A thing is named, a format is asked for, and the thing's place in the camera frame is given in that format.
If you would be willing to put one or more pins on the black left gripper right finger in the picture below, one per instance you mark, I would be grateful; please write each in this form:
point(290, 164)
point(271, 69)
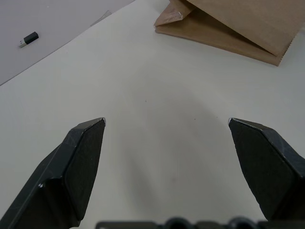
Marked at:
point(269, 171)

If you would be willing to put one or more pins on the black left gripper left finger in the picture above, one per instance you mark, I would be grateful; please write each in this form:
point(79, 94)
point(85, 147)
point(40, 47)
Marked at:
point(59, 176)

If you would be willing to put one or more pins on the brown paper bag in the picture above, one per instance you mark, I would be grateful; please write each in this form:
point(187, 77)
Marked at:
point(228, 28)

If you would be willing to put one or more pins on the small black white adapter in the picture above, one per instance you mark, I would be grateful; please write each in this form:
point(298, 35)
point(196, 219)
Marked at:
point(29, 39)

